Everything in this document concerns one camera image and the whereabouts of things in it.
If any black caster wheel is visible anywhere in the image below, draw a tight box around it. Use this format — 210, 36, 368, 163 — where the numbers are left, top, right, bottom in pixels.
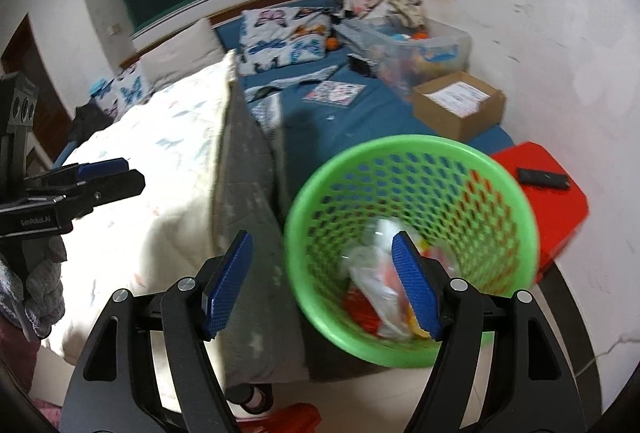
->
227, 383, 275, 414

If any dark brown door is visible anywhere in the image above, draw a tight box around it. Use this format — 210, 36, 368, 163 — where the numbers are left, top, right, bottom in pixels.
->
0, 13, 71, 164

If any white quilted printed blanket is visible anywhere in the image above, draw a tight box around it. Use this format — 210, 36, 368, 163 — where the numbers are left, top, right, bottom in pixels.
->
37, 49, 311, 386

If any clear plastic storage bin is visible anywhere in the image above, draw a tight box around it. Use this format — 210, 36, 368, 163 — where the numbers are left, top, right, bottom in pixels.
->
334, 16, 473, 99

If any grey pillow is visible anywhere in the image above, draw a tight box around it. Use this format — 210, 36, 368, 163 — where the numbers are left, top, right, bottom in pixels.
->
140, 18, 226, 89

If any green plastic basket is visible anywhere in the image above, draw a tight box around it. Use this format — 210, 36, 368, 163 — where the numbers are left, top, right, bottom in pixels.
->
283, 134, 541, 369

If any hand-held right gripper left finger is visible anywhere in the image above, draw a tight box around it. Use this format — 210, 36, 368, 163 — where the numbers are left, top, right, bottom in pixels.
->
60, 229, 254, 433

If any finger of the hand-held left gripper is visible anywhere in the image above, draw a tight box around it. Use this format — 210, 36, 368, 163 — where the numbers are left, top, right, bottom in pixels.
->
55, 169, 147, 219
22, 158, 130, 189

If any pastel plastic tissue packet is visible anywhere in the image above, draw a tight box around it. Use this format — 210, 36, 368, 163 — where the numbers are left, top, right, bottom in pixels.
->
344, 218, 416, 339

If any small black box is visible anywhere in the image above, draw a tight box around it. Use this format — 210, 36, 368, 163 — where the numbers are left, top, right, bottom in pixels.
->
346, 54, 376, 76

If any black clothing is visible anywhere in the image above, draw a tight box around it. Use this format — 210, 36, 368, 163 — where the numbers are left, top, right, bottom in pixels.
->
74, 103, 118, 144

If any butterfly print pillow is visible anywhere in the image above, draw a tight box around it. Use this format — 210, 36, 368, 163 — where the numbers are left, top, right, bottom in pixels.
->
92, 60, 151, 119
236, 6, 333, 76

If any brown cardboard box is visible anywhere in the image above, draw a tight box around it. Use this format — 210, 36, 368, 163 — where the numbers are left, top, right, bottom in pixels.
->
411, 72, 507, 144

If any black remote control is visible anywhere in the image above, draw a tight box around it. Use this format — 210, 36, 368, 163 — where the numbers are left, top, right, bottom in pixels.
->
516, 167, 571, 190

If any person's left hand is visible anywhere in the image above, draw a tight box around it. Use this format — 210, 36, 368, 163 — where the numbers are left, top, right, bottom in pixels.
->
0, 235, 68, 341

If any colourful sticker sheet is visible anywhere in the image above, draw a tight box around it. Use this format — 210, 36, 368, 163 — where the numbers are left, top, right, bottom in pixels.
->
301, 80, 367, 106

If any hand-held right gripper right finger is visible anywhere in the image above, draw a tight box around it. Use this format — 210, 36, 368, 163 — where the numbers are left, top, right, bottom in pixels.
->
391, 229, 587, 433

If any blue bed sheet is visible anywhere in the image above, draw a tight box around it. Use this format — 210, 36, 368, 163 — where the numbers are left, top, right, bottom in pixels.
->
215, 0, 516, 224

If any red plastic object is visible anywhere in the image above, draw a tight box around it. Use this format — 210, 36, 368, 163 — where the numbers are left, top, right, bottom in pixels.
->
237, 403, 323, 433

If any red plastic stool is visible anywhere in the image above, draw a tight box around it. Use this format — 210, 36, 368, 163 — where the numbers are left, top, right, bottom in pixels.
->
490, 142, 590, 284

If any wooden headboard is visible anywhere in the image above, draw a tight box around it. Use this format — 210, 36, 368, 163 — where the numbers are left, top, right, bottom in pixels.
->
120, 0, 328, 69

